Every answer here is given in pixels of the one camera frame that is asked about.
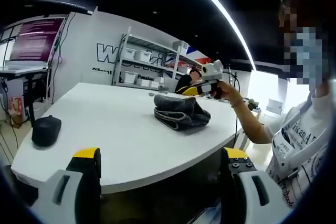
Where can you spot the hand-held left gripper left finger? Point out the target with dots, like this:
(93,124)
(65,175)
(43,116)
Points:
(86,182)

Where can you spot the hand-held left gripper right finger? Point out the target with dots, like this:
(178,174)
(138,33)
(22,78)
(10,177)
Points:
(236,182)

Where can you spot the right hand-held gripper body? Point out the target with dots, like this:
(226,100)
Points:
(212,73)

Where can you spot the grey fluffy towel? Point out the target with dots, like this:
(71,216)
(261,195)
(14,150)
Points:
(181,115)

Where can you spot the person's right hand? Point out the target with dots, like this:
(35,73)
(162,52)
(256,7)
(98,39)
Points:
(225,91)

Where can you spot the striped flag banner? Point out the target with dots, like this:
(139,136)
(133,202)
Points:
(199,54)

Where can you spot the grey storage crate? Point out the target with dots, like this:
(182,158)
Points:
(180,45)

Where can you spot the white table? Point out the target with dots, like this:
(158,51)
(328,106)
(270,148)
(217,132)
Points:
(105,129)

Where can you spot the ceiling light strip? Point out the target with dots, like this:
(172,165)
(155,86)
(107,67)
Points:
(228,16)

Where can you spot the group of white storage bins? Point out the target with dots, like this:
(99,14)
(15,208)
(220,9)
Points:
(141,56)

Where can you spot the white chest device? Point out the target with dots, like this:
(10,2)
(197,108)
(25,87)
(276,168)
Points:
(294,153)

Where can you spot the black pouch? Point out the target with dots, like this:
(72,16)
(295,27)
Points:
(46,130)

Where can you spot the grey metal shelf rack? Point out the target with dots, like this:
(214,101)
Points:
(147,43)

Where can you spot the person's white printed shirt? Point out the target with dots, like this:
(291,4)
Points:
(302,155)

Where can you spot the red printed box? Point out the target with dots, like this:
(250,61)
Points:
(15,106)

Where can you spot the white standing desk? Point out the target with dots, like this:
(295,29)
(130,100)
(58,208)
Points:
(23,68)

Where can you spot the green hanging object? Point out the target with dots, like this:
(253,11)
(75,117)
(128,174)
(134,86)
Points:
(58,41)

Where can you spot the computer monitor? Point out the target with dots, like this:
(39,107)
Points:
(36,37)

